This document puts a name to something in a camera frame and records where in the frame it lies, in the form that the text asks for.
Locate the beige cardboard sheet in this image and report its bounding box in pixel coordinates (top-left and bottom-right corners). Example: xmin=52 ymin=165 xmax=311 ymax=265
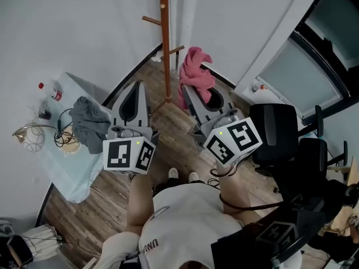
xmin=335 ymin=155 xmax=359 ymax=186

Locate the person's right forearm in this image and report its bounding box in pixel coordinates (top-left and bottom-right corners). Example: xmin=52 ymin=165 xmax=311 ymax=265
xmin=215 ymin=161 xmax=263 ymax=226

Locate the wooden coat rack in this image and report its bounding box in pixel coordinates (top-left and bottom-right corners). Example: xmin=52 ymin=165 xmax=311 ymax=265
xmin=141 ymin=0 xmax=186 ymax=114

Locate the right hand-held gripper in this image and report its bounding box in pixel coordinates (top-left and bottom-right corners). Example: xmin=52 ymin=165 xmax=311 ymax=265
xmin=182 ymin=85 xmax=264 ymax=168

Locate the black power cable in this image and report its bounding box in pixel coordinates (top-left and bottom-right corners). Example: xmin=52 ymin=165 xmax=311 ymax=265
xmin=53 ymin=108 xmax=78 ymax=149

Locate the person's white shirt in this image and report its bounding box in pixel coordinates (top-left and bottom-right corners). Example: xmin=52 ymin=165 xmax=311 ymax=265
xmin=95 ymin=182 xmax=302 ymax=269

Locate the white table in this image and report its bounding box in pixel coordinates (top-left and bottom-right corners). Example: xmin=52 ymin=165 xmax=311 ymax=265
xmin=36 ymin=71 xmax=116 ymax=204

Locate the pink cloth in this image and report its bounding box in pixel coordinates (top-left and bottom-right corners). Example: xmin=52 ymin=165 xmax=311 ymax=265
xmin=177 ymin=46 xmax=216 ymax=110

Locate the person's left forearm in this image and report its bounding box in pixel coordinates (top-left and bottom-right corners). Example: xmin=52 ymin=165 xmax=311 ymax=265
xmin=126 ymin=173 xmax=155 ymax=229

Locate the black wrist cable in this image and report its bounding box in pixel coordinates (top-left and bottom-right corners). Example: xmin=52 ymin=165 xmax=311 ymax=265
xmin=210 ymin=165 xmax=284 ymax=211

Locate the crumpled gray cloth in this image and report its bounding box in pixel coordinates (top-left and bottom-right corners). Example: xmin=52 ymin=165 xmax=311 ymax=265
xmin=68 ymin=96 xmax=112 ymax=155

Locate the frosted glass window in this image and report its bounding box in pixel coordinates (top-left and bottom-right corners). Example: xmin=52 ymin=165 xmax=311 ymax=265
xmin=256 ymin=0 xmax=359 ymax=120

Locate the clear bottle with red cap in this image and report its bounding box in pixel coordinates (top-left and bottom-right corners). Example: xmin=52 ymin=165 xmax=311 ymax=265
xmin=38 ymin=82 xmax=63 ymax=102

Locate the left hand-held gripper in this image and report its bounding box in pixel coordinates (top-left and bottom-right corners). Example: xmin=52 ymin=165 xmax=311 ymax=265
xmin=103 ymin=80 xmax=157 ymax=175

